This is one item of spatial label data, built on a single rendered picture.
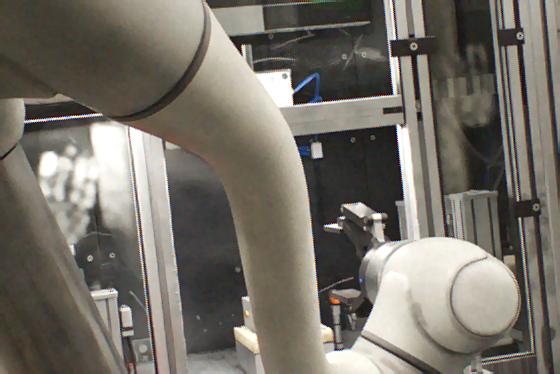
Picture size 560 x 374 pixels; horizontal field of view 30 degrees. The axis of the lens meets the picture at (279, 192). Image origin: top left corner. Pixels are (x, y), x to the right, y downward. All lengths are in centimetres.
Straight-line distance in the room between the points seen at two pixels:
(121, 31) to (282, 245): 26
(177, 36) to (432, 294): 42
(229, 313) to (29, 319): 123
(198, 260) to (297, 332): 112
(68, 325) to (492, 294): 39
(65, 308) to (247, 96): 21
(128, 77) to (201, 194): 133
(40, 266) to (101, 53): 21
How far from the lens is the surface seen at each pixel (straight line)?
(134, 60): 62
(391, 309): 100
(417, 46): 161
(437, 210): 162
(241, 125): 71
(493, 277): 97
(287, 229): 79
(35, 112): 144
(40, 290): 77
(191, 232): 195
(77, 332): 79
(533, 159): 169
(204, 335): 198
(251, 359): 170
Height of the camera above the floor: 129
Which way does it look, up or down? 3 degrees down
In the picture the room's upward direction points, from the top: 6 degrees counter-clockwise
